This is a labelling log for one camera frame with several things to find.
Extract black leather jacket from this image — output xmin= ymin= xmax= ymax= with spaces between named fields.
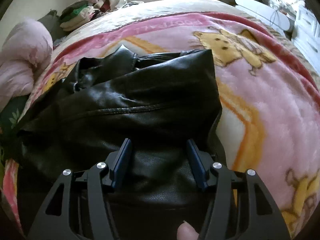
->
xmin=3 ymin=47 xmax=224 ymax=239

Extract stack of folded clothes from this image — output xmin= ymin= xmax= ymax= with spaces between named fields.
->
xmin=59 ymin=0 xmax=111 ymax=32

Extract right hand fingertips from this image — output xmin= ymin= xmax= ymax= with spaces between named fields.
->
xmin=177 ymin=221 xmax=199 ymax=240

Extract pink cartoon fleece blanket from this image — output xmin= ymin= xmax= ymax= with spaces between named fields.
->
xmin=1 ymin=12 xmax=319 ymax=239

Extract green floral pillow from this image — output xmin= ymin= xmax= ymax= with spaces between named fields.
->
xmin=1 ymin=94 xmax=30 ymax=135

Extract pink rolled comforter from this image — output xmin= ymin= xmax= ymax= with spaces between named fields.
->
xmin=1 ymin=19 xmax=53 ymax=109

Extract white drawer dresser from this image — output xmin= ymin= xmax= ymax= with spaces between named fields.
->
xmin=292 ymin=5 xmax=319 ymax=69

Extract white desk with clutter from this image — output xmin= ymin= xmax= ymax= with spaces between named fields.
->
xmin=220 ymin=0 xmax=295 ymax=38

